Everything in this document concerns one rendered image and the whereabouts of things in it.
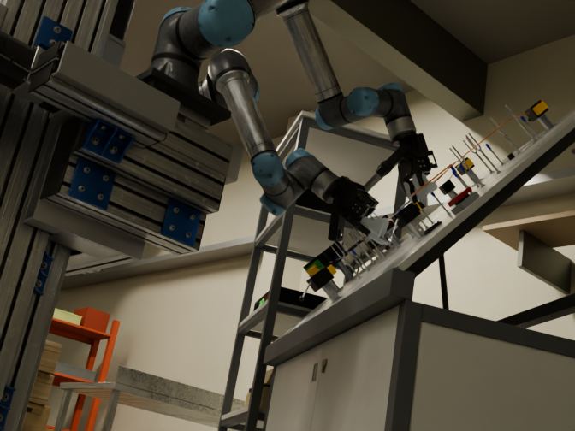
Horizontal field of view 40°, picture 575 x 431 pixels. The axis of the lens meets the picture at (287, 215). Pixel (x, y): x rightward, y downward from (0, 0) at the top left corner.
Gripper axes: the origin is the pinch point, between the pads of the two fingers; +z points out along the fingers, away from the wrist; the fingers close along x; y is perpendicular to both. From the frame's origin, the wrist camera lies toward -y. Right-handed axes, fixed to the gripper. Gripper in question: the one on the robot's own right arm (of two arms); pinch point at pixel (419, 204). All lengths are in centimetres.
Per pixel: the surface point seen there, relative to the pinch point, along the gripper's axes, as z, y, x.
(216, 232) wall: -161, 116, 551
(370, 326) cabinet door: 29.3, -26.4, -4.1
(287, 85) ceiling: -232, 157, 384
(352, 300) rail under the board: 21.6, -27.2, -0.1
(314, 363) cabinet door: 31, -25, 40
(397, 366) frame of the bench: 41, -33, -24
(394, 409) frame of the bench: 49, -37, -24
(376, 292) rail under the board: 23.7, -28.9, -16.8
